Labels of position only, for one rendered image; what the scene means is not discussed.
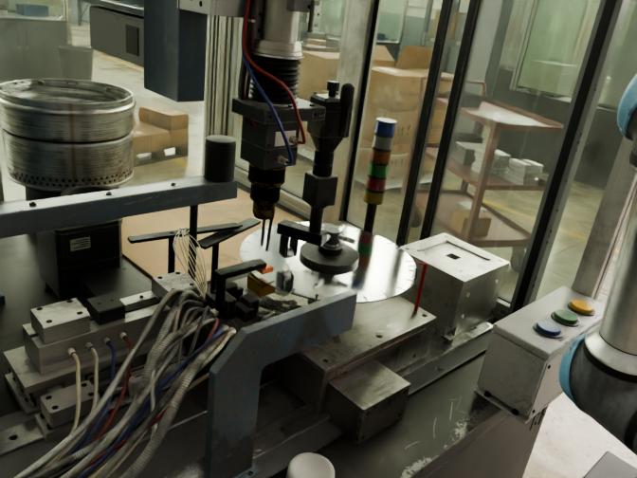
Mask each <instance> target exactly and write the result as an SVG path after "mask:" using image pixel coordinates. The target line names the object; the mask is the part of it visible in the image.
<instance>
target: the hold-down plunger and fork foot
mask: <svg viewBox="0 0 637 478"><path fill-rule="evenodd" d="M323 212H324V209H316V208H313V207H311V211H310V219H309V226H306V225H303V224H300V223H296V222H293V221H289V220H286V219H283V220H282V221H281V222H279V223H278V227H277V233H278V234H280V235H281V240H280V249H279V254H280V255H281V256H283V257H284V258H287V251H288V243H289V247H291V248H292V249H293V251H294V256H297V252H298V244H299V240H300V241H303V242H306V243H310V244H313V245H316V246H320V247H321V246H322V245H323V244H325V243H326V242H327V235H328V231H326V230H322V229H321V226H322V219H323ZM289 237H290V242H289Z"/></svg>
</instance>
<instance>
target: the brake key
mask: <svg viewBox="0 0 637 478"><path fill-rule="evenodd" d="M536 328H537V329H538V330H539V331H540V332H542V333H544V334H547V335H551V336H557V335H559V333H560V327H559V326H558V325H557V324H555V323H554V322H550V321H545V320H541V321H538V322H537V326H536Z"/></svg>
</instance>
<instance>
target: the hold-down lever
mask: <svg viewBox="0 0 637 478"><path fill-rule="evenodd" d="M354 94H355V86H354V85H353V84H352V83H344V84H343V85H342V86H341V92H340V99H339V103H340V106H341V112H340V119H339V126H338V133H337V135H338V136H339V137H341V138H345V136H346V129H347V122H348V116H349V109H350V107H351V106H352V105H353V101H354Z"/></svg>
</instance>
